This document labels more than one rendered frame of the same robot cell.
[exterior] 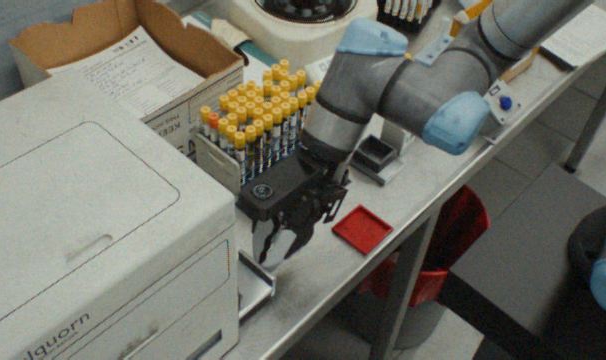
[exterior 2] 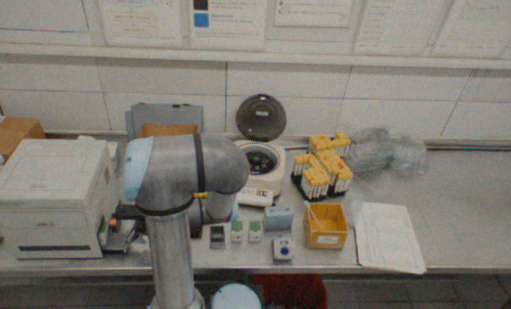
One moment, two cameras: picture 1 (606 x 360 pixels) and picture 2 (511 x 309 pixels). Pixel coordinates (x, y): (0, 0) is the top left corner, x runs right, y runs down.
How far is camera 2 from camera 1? 0.89 m
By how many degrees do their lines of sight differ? 34
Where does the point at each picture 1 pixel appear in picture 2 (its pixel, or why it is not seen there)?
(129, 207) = (60, 184)
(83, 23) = (173, 129)
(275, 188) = (126, 210)
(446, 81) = not seen: hidden behind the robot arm
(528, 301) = not seen: outside the picture
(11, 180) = (51, 160)
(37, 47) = (152, 130)
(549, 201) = not seen: hidden behind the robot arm
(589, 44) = (384, 260)
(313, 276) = (147, 257)
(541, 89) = (330, 262)
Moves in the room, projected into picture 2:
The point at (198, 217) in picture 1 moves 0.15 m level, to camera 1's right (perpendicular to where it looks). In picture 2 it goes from (67, 198) to (90, 230)
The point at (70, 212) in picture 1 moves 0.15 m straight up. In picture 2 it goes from (49, 176) to (33, 137)
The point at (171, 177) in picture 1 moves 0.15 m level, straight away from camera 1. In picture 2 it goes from (78, 183) to (116, 156)
